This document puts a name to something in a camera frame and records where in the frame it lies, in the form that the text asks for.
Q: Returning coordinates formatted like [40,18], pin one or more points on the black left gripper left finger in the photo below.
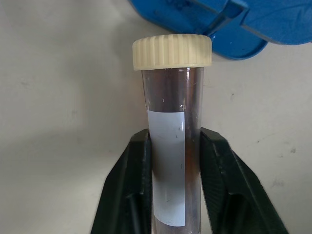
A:
[124,185]

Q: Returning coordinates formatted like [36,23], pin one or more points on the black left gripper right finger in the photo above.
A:
[234,190]

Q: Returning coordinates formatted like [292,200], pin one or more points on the cream-capped clear test tube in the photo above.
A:
[170,122]

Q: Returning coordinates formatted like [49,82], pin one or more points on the blue test tube rack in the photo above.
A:
[234,26]

